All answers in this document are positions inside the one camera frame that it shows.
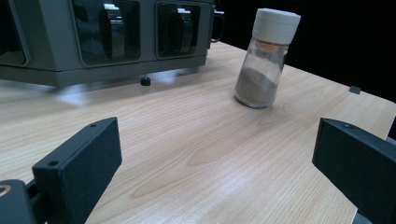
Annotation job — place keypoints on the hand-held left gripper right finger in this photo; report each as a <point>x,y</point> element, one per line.
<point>358,161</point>

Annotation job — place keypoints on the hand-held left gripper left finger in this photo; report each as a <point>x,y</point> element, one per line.
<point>81,168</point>

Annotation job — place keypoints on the dark grey corner rack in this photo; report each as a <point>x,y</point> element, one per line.
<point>93,40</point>

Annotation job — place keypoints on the grey powder spice jar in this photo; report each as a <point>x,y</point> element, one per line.
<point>264,62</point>

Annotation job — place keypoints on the small black table clip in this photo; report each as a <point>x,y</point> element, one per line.
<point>355,90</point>

